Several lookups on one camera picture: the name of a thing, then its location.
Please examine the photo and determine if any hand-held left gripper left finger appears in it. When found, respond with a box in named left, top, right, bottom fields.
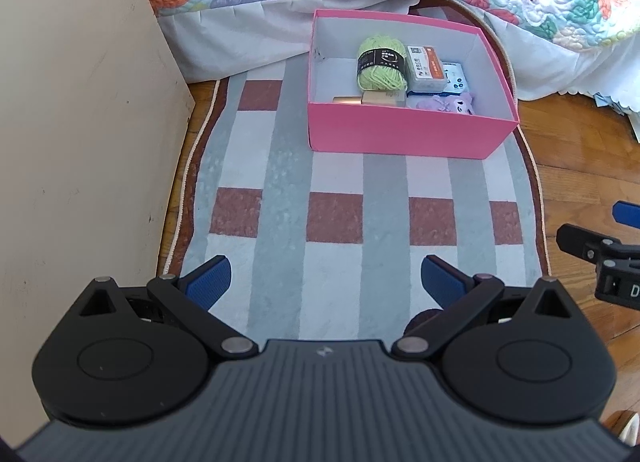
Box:
left=77, top=255, right=260, bottom=359

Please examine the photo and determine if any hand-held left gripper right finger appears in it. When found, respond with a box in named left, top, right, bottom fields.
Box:
left=391, top=254, right=575, bottom=359

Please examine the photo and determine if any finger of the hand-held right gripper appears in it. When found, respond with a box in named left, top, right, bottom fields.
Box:
left=612, top=201, right=640, bottom=229
left=556, top=223, right=640, bottom=263

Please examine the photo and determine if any pink cardboard box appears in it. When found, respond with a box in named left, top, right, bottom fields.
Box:
left=306, top=9, right=521, bottom=160

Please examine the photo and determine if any purple plush toy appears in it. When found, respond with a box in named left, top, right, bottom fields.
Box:
left=415, top=93, right=476, bottom=117

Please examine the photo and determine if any gold-capped foundation bottle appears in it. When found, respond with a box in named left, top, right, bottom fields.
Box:
left=332, top=91, right=408, bottom=107

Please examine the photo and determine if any orange and white tissue packet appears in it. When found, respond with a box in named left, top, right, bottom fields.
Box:
left=404, top=44, right=448, bottom=93

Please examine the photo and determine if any green yarn ball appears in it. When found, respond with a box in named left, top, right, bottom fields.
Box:
left=356, top=36, right=408, bottom=92

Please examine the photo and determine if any crumpled patterned paper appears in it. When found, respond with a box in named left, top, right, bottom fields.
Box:
left=594, top=91, right=640, bottom=140

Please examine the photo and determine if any checkered rug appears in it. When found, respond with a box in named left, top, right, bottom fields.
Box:
left=160, top=0, right=551, bottom=343

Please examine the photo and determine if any cream cabinet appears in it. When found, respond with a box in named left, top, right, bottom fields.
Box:
left=0, top=0, right=196, bottom=443

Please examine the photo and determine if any blue and white tissue pack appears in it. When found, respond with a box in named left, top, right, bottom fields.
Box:
left=440, top=62, right=471, bottom=93

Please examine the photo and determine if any white bed skirt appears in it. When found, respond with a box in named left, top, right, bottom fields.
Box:
left=155, top=0, right=640, bottom=115

